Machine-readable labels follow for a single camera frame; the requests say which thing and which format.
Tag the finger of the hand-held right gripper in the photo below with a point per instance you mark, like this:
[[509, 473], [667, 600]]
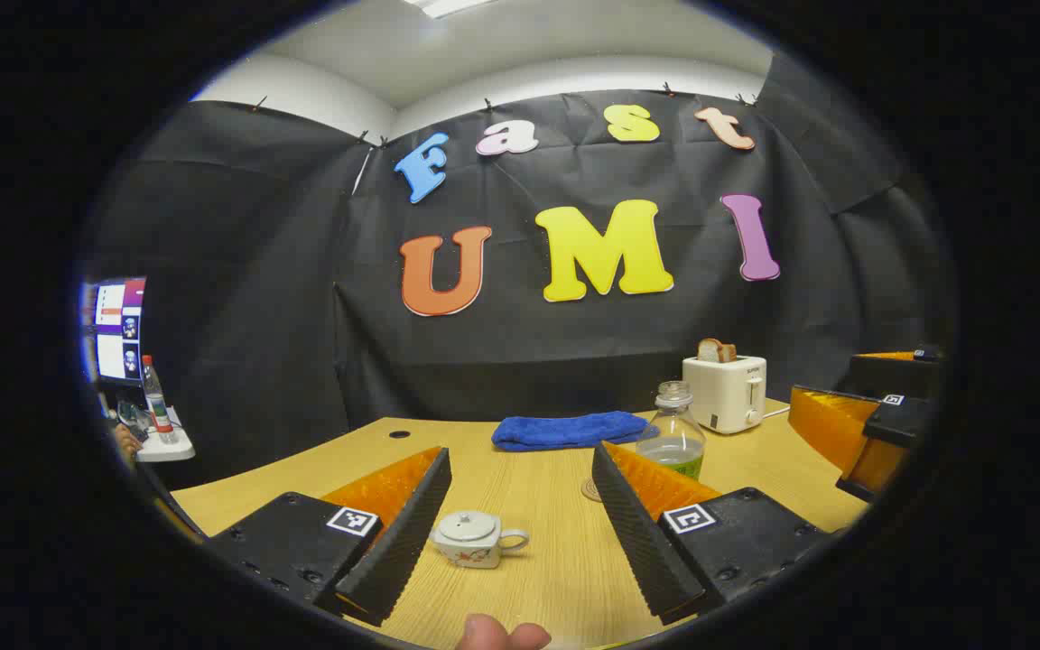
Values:
[[899, 420], [890, 375]]

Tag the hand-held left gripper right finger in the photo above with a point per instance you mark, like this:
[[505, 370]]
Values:
[[637, 542]]

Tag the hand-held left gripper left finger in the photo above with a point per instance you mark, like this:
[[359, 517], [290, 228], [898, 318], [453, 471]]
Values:
[[403, 542]]

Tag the round wooden coaster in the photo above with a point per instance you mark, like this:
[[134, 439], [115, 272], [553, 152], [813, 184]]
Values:
[[589, 490]]

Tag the white ceramic teacup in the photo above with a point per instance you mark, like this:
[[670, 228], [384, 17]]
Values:
[[475, 555]]

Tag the green label water bottle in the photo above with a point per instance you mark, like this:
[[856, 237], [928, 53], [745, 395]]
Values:
[[672, 433]]

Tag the red label plastic bottle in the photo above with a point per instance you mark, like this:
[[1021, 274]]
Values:
[[158, 406]]

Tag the blue folded towel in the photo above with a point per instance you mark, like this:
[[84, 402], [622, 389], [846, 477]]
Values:
[[565, 431]]

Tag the brown bread slice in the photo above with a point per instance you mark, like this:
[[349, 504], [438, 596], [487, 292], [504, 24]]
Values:
[[729, 352]]

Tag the white toaster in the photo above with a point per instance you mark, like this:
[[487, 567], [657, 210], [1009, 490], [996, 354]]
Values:
[[723, 393]]

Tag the pale bread slice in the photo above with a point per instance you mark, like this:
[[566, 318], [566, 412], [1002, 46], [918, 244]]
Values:
[[710, 350]]

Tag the black backdrop cloth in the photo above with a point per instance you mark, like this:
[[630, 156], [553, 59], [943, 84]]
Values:
[[529, 361]]

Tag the white side table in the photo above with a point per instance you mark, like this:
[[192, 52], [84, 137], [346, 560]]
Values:
[[168, 449]]

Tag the computer monitor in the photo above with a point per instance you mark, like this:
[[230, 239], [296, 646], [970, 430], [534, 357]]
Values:
[[118, 325]]

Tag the ceiling light panel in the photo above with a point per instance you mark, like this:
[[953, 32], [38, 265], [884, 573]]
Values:
[[448, 5]]

